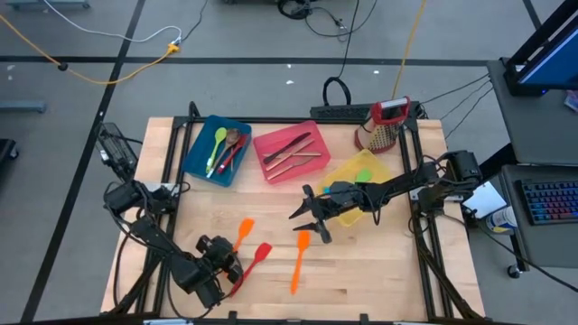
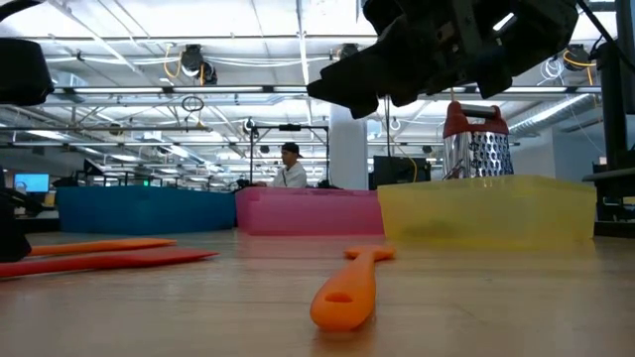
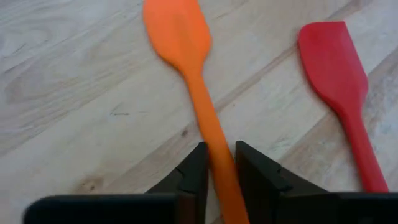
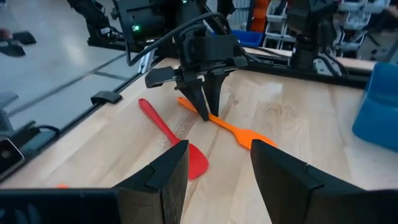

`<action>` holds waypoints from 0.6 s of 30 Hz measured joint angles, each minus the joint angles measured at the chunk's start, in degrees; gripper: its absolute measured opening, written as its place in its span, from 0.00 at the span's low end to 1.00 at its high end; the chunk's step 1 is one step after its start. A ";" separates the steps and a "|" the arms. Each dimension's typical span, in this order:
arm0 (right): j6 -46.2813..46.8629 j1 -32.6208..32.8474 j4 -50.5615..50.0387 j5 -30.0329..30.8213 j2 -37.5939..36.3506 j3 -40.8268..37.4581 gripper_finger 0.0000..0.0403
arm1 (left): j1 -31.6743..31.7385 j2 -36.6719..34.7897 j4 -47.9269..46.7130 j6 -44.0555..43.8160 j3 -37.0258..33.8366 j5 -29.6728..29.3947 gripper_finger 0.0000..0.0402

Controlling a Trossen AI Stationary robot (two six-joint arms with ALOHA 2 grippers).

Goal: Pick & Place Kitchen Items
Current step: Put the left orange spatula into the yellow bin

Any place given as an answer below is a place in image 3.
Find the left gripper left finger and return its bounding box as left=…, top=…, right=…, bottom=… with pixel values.
left=23, top=141, right=210, bottom=224

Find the orange silicone spoon spatula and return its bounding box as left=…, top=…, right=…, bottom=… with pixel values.
left=142, top=0, right=251, bottom=224

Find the red silicone spatula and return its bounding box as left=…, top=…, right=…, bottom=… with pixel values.
left=297, top=21, right=389, bottom=193

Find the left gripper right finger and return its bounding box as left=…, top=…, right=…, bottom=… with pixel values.
left=235, top=140, right=398, bottom=224

